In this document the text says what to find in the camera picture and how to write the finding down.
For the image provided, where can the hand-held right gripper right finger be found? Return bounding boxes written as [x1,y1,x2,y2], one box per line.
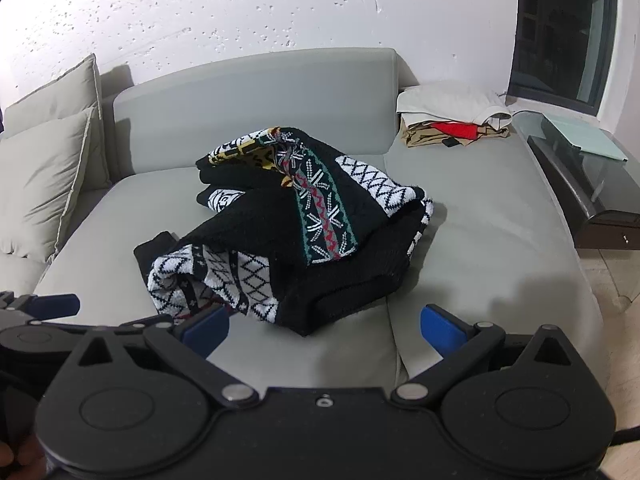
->
[390,304,576,408]

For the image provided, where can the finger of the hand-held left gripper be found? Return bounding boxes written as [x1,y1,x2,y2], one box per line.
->
[0,290,82,322]

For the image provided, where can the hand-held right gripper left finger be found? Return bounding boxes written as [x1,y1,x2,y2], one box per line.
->
[65,305,261,407]

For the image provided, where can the black patterned knit sweater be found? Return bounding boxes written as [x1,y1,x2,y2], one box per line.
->
[134,127,435,337]

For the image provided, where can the person's left hand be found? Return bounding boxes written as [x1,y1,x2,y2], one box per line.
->
[0,435,45,478]

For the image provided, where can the grey sofa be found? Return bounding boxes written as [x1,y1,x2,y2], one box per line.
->
[0,48,613,396]

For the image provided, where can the small beige cushion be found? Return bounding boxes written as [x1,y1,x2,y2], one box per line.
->
[0,107,97,263]

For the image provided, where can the red cloth item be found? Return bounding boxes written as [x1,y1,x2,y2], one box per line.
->
[431,121,481,140]

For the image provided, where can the dark glass-top side table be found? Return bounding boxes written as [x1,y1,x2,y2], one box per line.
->
[512,110,640,251]

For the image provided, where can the large beige cushion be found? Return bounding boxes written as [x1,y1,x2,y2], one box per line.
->
[0,53,113,192]

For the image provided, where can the white folded garment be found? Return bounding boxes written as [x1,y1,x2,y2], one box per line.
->
[396,82,514,127]

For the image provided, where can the pale green paper sheet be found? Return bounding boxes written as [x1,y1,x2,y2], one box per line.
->
[542,111,630,162]

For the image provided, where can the dark window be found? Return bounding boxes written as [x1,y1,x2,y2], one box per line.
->
[506,0,621,116]

